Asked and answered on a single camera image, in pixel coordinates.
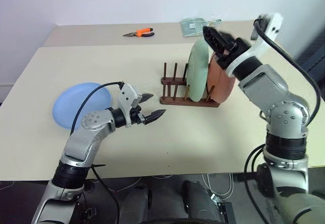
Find black box with metal latch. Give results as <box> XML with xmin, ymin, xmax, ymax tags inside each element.
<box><xmin>211</xmin><ymin>195</ymin><xmax>235</xmax><ymax>224</ymax></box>

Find clear plastic packet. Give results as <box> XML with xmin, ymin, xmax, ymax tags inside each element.
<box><xmin>180</xmin><ymin>17</ymin><xmax>212</xmax><ymax>39</ymax></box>

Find orange handled pliers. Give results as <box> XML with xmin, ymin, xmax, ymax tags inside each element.
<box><xmin>122</xmin><ymin>27</ymin><xmax>155</xmax><ymax>38</ymax></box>

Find dark rounded robot leg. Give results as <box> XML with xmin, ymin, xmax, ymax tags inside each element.
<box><xmin>118</xmin><ymin>183</ymin><xmax>153</xmax><ymax>224</ymax></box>
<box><xmin>182</xmin><ymin>180</ymin><xmax>222</xmax><ymax>224</ymax></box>

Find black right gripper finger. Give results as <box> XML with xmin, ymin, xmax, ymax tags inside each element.
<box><xmin>203</xmin><ymin>26</ymin><xmax>234</xmax><ymax>56</ymax></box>
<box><xmin>219</xmin><ymin>30</ymin><xmax>239</xmax><ymax>48</ymax></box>

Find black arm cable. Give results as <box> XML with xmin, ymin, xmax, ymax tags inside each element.
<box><xmin>70</xmin><ymin>81</ymin><xmax>125</xmax><ymax>133</ymax></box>
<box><xmin>253</xmin><ymin>18</ymin><xmax>322</xmax><ymax>128</ymax></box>

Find dark chair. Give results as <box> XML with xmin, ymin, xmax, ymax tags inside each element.
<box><xmin>296</xmin><ymin>30</ymin><xmax>325</xmax><ymax>75</ymax></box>

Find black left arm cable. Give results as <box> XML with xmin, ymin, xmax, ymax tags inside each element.
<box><xmin>70</xmin><ymin>81</ymin><xmax>125</xmax><ymax>133</ymax></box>

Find green plate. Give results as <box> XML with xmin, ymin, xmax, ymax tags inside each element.
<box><xmin>185</xmin><ymin>39</ymin><xmax>210</xmax><ymax>103</ymax></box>

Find pink plate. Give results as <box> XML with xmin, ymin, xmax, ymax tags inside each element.
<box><xmin>206</xmin><ymin>52</ymin><xmax>236</xmax><ymax>104</ymax></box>

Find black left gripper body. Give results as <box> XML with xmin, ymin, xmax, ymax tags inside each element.
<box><xmin>129</xmin><ymin>104</ymin><xmax>147</xmax><ymax>126</ymax></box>

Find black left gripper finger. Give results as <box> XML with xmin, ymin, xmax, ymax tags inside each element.
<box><xmin>144</xmin><ymin>109</ymin><xmax>167</xmax><ymax>125</ymax></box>
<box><xmin>139</xmin><ymin>93</ymin><xmax>154</xmax><ymax>105</ymax></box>

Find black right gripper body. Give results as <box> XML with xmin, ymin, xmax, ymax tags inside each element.
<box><xmin>215</xmin><ymin>38</ymin><xmax>252</xmax><ymax>70</ymax></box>

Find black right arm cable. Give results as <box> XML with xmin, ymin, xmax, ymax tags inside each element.
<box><xmin>253</xmin><ymin>18</ymin><xmax>322</xmax><ymax>128</ymax></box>

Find black cable loop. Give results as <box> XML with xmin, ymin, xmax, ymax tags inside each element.
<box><xmin>243</xmin><ymin>144</ymin><xmax>269</xmax><ymax>224</ymax></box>

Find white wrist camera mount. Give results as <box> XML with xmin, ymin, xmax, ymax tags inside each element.
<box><xmin>225</xmin><ymin>12</ymin><xmax>284</xmax><ymax>78</ymax></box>
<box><xmin>117</xmin><ymin>82</ymin><xmax>142</xmax><ymax>129</ymax></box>

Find wooden dish rack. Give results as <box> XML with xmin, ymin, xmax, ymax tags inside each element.
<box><xmin>159</xmin><ymin>62</ymin><xmax>220</xmax><ymax>108</ymax></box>

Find white floor cable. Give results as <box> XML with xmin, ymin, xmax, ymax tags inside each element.
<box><xmin>202</xmin><ymin>172</ymin><xmax>234</xmax><ymax>201</ymax></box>

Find blue plate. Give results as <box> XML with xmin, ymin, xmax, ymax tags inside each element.
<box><xmin>52</xmin><ymin>82</ymin><xmax>113</xmax><ymax>131</ymax></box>

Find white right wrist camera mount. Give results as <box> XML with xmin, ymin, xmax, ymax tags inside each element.
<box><xmin>225</xmin><ymin>12</ymin><xmax>284</xmax><ymax>78</ymax></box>

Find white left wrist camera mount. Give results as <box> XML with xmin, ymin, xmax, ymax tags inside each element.
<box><xmin>117</xmin><ymin>82</ymin><xmax>142</xmax><ymax>129</ymax></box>

